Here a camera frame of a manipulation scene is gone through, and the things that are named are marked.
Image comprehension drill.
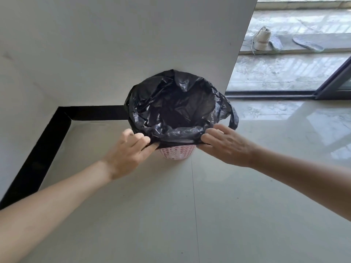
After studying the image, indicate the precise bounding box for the person's right hand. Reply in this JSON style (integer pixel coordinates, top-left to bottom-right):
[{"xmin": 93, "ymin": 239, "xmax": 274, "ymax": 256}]
[{"xmin": 197, "ymin": 123, "xmax": 257, "ymax": 169}]

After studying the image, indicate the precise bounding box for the person's left hand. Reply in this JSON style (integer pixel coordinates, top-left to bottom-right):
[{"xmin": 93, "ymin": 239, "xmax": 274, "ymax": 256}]
[{"xmin": 103, "ymin": 128, "xmax": 159, "ymax": 181}]

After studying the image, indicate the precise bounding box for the pink plastic waste basket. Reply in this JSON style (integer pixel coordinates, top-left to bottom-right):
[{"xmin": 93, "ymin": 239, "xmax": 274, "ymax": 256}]
[{"xmin": 156, "ymin": 144, "xmax": 197, "ymax": 161}]

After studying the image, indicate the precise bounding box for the black trash bag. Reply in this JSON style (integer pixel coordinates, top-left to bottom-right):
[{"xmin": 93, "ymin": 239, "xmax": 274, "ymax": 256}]
[{"xmin": 124, "ymin": 69, "xmax": 239, "ymax": 149}]

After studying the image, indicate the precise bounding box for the person's right forearm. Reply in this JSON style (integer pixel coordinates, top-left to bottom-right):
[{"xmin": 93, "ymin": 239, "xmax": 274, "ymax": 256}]
[{"xmin": 250, "ymin": 146, "xmax": 351, "ymax": 230}]

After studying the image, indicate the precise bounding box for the person's left forearm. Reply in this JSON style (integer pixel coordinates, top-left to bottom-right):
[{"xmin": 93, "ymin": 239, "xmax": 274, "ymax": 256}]
[{"xmin": 0, "ymin": 161, "xmax": 114, "ymax": 263}]

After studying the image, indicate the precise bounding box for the grey shoe insole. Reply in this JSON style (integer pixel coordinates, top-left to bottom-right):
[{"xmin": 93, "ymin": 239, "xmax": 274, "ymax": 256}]
[
  {"xmin": 292, "ymin": 34, "xmax": 325, "ymax": 52},
  {"xmin": 268, "ymin": 35, "xmax": 283, "ymax": 52}
]

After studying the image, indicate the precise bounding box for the white sneaker with laces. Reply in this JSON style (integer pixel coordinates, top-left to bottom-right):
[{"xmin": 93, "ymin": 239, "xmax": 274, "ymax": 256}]
[{"xmin": 242, "ymin": 26, "xmax": 272, "ymax": 56}]

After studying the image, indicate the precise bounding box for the black sliding door frame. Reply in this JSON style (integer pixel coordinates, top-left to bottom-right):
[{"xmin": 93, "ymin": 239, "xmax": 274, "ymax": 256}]
[{"xmin": 225, "ymin": 53, "xmax": 351, "ymax": 100}]

